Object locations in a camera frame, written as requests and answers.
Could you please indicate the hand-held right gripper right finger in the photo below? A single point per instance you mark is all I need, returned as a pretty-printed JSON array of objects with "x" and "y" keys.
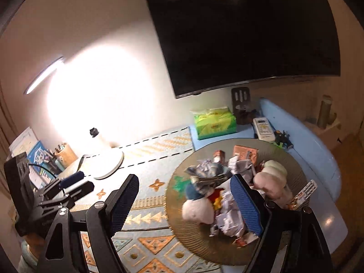
[{"x": 244, "y": 204}]

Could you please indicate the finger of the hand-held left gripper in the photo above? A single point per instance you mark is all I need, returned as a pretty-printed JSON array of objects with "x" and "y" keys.
[
  {"x": 82, "y": 189},
  {"x": 72, "y": 178}
]

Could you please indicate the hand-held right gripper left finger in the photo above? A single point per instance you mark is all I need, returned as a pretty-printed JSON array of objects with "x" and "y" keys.
[{"x": 125, "y": 202}]

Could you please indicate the pastel pink plush toy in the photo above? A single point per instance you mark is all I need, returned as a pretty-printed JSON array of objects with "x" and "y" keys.
[{"x": 270, "y": 176}]

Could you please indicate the checkered cloth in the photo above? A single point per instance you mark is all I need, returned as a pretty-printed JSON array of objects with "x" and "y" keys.
[{"x": 199, "y": 189}]

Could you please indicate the white plush toy blue hat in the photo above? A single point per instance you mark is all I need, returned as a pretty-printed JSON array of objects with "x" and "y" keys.
[{"x": 196, "y": 210}]

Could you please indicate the small orange box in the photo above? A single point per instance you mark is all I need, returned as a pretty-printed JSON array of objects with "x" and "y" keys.
[{"x": 243, "y": 152}]

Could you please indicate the green plastic toy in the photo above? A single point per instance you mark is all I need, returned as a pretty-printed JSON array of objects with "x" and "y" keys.
[{"x": 179, "y": 184}]

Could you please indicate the long red snack packet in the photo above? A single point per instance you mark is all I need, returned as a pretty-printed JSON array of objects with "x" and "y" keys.
[{"x": 304, "y": 193}]

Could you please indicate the round woven basket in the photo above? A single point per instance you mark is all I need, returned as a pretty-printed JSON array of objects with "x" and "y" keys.
[{"x": 199, "y": 247}]

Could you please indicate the person's left forearm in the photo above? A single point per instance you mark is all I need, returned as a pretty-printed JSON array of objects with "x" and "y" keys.
[{"x": 28, "y": 256}]

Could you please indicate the woven placemat blue trim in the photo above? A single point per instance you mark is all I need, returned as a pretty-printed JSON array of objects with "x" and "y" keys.
[{"x": 75, "y": 165}]

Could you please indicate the wooden pen holder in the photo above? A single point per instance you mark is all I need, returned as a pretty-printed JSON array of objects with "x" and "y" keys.
[{"x": 68, "y": 156}]

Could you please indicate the black mesh pen holder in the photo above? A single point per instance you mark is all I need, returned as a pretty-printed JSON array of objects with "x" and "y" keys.
[{"x": 54, "y": 162}]

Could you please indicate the blue book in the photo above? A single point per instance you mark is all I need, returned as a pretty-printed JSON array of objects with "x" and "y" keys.
[{"x": 38, "y": 155}]

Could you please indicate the white desk lamp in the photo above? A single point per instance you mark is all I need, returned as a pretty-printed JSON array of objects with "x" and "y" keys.
[{"x": 106, "y": 159}]

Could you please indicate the patterned blue table mat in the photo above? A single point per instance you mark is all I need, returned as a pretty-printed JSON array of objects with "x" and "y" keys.
[{"x": 148, "y": 159}]

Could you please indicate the small black toy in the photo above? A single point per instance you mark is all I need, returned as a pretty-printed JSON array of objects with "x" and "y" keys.
[{"x": 283, "y": 139}]

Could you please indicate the white remote control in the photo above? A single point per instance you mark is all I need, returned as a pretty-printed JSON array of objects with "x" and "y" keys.
[{"x": 263, "y": 129}]

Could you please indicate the green tissue pack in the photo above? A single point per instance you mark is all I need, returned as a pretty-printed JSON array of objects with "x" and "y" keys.
[{"x": 213, "y": 123}]

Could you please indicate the small dark ornament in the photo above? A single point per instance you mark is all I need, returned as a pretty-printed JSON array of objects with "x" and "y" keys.
[{"x": 244, "y": 116}]

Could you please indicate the grey green bottle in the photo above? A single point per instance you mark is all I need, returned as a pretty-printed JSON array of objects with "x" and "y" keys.
[{"x": 324, "y": 113}]

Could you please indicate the black television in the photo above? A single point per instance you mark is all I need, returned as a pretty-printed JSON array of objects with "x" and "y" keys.
[{"x": 241, "y": 34}]

